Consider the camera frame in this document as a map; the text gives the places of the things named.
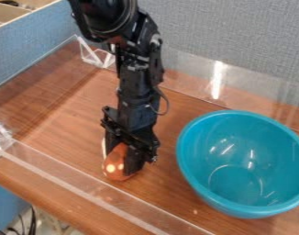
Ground blue plastic bowl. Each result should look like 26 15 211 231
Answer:
176 110 299 218

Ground clear acrylic left barrier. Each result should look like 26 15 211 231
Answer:
0 36 96 139

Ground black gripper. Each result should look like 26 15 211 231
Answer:
100 106 160 176

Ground brown toy mushroom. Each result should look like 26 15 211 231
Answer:
101 140 129 181

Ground clear acrylic corner bracket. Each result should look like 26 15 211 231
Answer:
76 36 115 71

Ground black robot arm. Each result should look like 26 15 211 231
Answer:
68 0 164 181

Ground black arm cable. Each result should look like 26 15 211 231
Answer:
149 85 171 117

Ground clear acrylic barrier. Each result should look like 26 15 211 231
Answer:
0 123 215 235
161 46 299 131
0 36 96 139

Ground black floor cables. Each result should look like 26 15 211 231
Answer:
4 205 38 235

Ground clear acrylic back barrier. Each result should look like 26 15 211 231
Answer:
161 46 299 131

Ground clear acrylic front barrier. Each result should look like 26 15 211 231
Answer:
0 123 215 235

